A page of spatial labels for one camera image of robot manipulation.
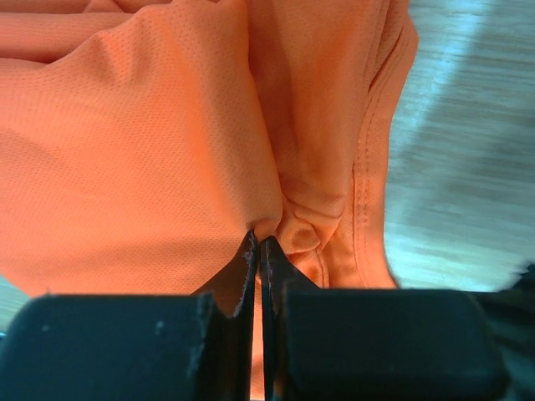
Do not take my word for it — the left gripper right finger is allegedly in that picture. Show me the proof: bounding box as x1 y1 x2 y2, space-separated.
259 237 508 400

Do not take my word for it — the orange t shirt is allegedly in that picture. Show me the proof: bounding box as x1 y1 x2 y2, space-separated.
0 0 420 401

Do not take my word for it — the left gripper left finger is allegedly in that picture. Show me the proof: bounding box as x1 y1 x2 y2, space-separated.
1 234 256 400

